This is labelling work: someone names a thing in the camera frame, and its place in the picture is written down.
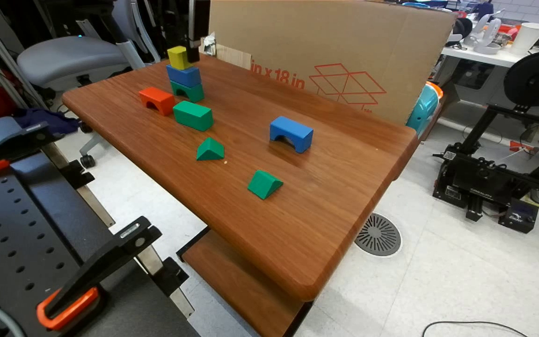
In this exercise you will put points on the teal plastic container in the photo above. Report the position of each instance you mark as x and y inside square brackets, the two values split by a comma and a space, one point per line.
[423, 108]

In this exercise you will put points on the black filament spool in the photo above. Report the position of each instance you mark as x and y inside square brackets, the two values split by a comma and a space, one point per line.
[537, 77]

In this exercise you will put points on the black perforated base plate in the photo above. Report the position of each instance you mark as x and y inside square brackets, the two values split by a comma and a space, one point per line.
[19, 249]

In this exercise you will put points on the dark blue cloth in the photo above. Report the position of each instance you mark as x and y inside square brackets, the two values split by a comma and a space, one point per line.
[45, 120]

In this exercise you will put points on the green arch block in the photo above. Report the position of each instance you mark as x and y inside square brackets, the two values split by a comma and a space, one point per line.
[194, 92]

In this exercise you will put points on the yellow cube block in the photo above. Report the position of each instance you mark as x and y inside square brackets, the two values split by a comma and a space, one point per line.
[178, 56]

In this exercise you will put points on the crumpled grey white cloth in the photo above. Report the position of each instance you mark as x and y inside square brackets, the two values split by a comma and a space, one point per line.
[208, 45]

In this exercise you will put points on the green wedge block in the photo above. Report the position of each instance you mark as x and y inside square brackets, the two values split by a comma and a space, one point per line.
[209, 152]
[262, 185]

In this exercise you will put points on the white side table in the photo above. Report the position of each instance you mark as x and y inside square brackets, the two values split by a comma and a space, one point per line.
[481, 56]

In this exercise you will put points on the orange arch block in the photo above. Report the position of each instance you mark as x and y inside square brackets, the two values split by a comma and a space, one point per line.
[157, 95]

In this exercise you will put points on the black 3D printer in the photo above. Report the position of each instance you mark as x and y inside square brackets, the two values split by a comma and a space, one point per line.
[481, 180]

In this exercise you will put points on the blue arch block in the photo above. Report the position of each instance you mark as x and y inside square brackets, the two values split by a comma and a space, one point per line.
[290, 127]

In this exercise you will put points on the blue rectangular block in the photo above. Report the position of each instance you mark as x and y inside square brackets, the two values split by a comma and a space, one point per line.
[185, 75]

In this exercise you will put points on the round metal floor drain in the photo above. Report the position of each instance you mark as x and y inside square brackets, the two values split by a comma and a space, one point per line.
[376, 234]

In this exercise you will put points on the green rectangular block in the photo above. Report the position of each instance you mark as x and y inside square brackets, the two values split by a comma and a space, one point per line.
[193, 114]

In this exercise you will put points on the cardboard box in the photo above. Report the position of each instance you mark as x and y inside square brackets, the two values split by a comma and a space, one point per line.
[344, 37]

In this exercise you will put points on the white grey office chair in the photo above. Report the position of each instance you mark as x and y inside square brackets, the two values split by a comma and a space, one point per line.
[69, 58]

